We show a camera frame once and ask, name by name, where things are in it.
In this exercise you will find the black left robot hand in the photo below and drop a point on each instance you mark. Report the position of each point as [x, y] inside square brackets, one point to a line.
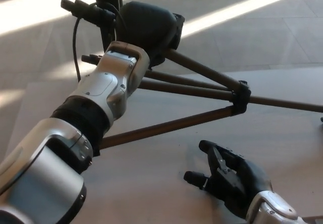
[146, 24]

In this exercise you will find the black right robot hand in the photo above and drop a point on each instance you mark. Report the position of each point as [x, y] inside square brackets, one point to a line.
[247, 178]

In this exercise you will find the brown black camera tripod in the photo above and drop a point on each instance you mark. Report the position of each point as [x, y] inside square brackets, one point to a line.
[196, 66]

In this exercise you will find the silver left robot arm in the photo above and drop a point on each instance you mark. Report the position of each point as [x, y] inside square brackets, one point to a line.
[106, 87]

